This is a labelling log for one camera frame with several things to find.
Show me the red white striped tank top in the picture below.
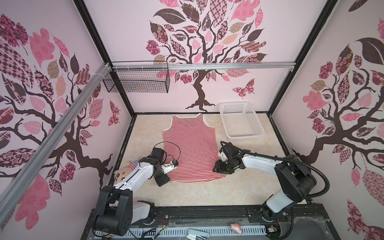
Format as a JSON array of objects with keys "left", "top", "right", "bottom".
[{"left": 163, "top": 114, "right": 225, "bottom": 183}]

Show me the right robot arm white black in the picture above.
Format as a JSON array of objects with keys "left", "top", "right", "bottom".
[{"left": 213, "top": 150, "right": 317, "bottom": 222}]

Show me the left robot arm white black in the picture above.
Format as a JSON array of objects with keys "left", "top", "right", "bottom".
[{"left": 92, "top": 157, "right": 179, "bottom": 238}]

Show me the white plastic laundry basket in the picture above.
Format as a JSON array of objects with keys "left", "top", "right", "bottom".
[{"left": 219, "top": 102, "right": 265, "bottom": 141}]

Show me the red white small toy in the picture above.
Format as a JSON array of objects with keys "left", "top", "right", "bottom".
[{"left": 230, "top": 224, "right": 243, "bottom": 235}]

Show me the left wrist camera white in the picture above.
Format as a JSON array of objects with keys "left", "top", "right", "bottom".
[{"left": 161, "top": 160, "right": 179, "bottom": 174}]

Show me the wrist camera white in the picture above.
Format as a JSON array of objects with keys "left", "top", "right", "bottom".
[
  {"left": 219, "top": 141, "right": 245, "bottom": 162},
  {"left": 161, "top": 160, "right": 179, "bottom": 174}
]

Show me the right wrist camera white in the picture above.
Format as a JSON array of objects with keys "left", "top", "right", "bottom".
[{"left": 219, "top": 141, "right": 245, "bottom": 162}]

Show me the thin black camera cable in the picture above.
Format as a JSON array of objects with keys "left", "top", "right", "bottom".
[{"left": 152, "top": 140, "right": 182, "bottom": 164}]

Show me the white device on duct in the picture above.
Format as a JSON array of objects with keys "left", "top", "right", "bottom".
[{"left": 187, "top": 229, "right": 210, "bottom": 240}]

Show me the white slotted cable duct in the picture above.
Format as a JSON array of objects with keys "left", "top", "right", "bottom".
[{"left": 134, "top": 226, "right": 267, "bottom": 239}]

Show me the black wire mesh basket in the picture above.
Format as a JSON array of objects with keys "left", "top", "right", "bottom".
[{"left": 103, "top": 60, "right": 171, "bottom": 94}]

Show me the aluminium rail back wall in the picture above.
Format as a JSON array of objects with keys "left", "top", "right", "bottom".
[{"left": 113, "top": 62, "right": 296, "bottom": 71}]

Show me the aluminium rail wall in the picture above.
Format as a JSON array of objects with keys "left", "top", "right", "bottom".
[
  {"left": 1, "top": 63, "right": 111, "bottom": 224},
  {"left": 113, "top": 62, "right": 296, "bottom": 71}
]

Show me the aluminium rail left wall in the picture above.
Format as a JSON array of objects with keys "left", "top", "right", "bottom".
[{"left": 1, "top": 63, "right": 111, "bottom": 224}]

